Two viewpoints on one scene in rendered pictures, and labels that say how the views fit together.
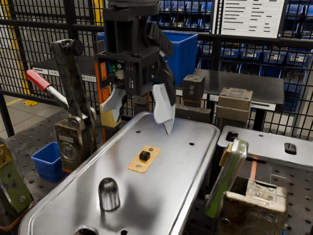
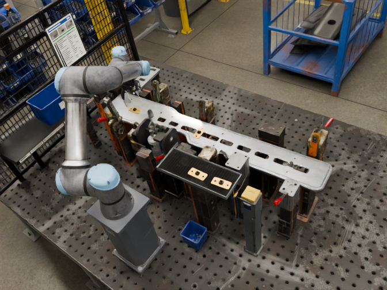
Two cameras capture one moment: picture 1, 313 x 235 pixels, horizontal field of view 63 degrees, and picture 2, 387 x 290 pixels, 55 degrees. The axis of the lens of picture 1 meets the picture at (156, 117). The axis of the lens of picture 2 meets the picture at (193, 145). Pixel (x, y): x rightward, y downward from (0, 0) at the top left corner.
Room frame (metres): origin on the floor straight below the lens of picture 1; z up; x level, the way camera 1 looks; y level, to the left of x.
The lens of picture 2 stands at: (-0.43, 1.62, 2.43)
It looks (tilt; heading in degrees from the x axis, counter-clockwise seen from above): 46 degrees down; 288
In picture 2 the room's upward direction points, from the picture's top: 12 degrees counter-clockwise
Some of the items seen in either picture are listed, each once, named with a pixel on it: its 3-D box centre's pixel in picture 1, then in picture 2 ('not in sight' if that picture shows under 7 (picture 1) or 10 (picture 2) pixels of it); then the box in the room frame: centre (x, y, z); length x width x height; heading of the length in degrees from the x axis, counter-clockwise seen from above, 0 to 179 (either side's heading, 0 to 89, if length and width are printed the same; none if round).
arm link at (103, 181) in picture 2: not in sight; (104, 182); (0.26, 0.77, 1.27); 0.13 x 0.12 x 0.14; 0
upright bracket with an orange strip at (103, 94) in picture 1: (108, 139); (108, 128); (0.57, 0.13, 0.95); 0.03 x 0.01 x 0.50; 157
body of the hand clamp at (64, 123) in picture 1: (84, 184); (123, 142); (0.48, 0.17, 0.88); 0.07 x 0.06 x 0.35; 67
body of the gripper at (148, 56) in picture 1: (132, 48); (129, 81); (0.38, 0.03, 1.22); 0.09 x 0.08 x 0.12; 157
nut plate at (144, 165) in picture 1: (144, 156); (135, 109); (0.41, 0.02, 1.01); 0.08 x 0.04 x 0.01; 157
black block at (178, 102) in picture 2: not in sight; (181, 120); (0.17, -0.06, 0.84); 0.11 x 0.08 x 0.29; 67
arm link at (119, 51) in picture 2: not in sight; (120, 57); (0.39, 0.04, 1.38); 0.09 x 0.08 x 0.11; 90
